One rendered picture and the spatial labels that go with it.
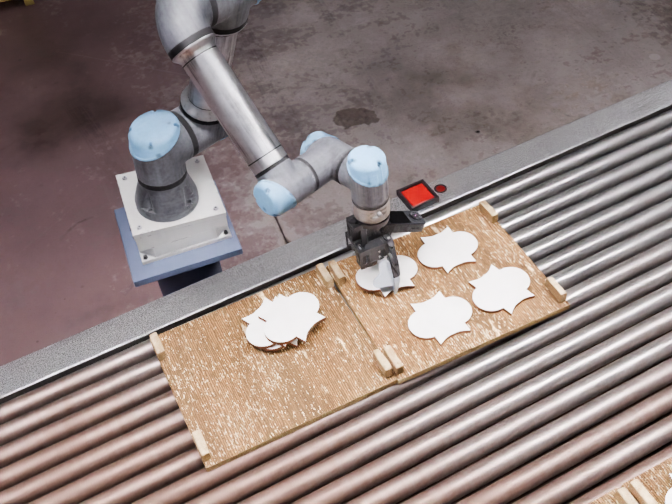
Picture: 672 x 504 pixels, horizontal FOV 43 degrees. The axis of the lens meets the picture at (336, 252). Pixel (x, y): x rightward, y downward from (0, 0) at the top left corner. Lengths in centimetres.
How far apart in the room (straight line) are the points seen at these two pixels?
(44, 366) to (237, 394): 44
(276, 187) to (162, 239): 54
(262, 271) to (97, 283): 145
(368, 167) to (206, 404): 57
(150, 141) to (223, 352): 49
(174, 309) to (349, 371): 44
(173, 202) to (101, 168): 180
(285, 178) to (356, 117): 221
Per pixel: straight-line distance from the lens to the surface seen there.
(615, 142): 230
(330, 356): 178
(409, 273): 189
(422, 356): 177
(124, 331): 194
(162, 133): 195
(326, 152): 168
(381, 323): 182
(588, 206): 211
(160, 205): 204
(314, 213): 339
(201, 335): 186
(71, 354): 194
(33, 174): 391
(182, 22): 164
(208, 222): 208
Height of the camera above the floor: 238
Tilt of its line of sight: 47 degrees down
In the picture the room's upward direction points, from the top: 6 degrees counter-clockwise
